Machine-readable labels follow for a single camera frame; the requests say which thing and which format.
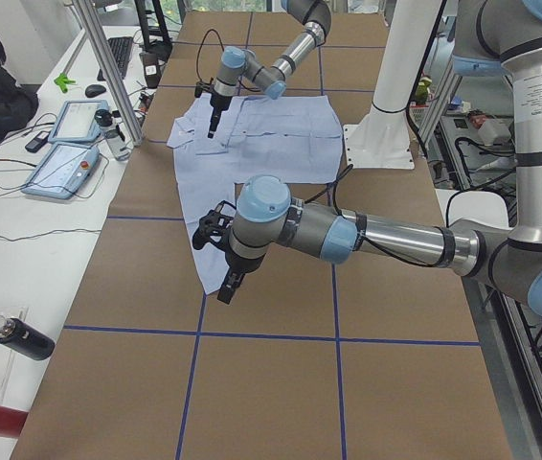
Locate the black smartphone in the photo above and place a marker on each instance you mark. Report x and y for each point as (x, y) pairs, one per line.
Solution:
(38, 142)

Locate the light blue striped shirt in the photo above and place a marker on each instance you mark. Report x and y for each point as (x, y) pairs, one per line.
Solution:
(296, 139)

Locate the black computer mouse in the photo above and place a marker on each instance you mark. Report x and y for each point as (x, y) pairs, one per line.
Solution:
(94, 90)

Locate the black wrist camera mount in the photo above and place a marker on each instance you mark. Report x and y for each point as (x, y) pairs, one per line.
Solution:
(202, 87)
(213, 228)

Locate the upper blue teach pendant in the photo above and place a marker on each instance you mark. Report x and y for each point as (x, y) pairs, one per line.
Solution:
(76, 123)

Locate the blue teach pendant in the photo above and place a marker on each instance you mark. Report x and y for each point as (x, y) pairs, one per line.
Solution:
(62, 171)
(76, 123)

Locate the green plastic clip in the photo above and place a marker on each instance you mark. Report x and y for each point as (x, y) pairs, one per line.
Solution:
(63, 82)

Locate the lower blue teach pendant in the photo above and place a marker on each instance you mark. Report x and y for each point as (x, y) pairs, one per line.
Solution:
(62, 171)

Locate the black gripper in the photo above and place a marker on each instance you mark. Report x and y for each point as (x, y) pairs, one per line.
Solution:
(238, 263)
(216, 107)

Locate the black water bottle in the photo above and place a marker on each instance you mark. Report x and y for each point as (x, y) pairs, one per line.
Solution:
(24, 339)

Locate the clear plastic water bottle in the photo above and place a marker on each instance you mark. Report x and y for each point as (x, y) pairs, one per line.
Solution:
(112, 134)

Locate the black keyboard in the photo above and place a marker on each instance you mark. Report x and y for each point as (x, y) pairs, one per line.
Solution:
(121, 48)

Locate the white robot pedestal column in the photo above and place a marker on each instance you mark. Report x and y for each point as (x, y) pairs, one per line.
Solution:
(382, 140)

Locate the aluminium frame post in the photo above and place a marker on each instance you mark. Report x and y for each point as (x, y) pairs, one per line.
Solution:
(94, 31)

